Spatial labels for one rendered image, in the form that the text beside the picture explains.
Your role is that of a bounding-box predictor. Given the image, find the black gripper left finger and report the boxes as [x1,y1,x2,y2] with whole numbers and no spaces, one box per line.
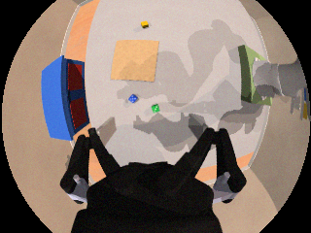
[60,116,135,204]

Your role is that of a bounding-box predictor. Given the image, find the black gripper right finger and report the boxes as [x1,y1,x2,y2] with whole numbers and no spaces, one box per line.
[157,114,247,204]

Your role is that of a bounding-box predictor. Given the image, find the tan square mat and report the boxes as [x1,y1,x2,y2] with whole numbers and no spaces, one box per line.
[111,40,159,82]

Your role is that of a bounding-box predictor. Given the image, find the green die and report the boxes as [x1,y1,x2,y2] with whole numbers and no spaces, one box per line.
[152,104,159,113]

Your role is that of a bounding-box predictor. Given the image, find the blue die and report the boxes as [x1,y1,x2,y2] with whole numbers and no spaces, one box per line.
[128,94,138,103]

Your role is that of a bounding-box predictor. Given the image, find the yellow die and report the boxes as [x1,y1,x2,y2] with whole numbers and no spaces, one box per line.
[141,21,149,28]

